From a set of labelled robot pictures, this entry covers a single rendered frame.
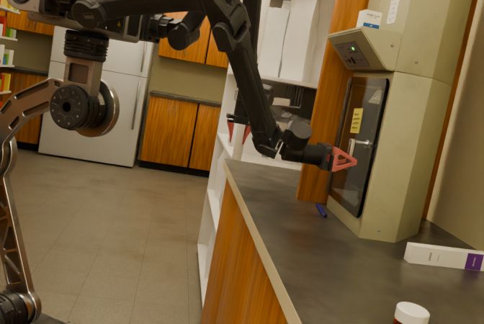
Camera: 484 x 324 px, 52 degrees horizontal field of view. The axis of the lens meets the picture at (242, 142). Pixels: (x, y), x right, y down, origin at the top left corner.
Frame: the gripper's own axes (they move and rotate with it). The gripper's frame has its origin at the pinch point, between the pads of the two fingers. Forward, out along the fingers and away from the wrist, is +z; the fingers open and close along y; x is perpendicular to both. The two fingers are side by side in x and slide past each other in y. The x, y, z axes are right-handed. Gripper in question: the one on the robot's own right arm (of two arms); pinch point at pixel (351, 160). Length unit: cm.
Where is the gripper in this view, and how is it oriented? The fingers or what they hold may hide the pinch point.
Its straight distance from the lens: 144.1
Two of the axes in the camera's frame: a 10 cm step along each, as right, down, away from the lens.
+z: 9.8, 1.5, 1.2
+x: -1.7, 9.8, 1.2
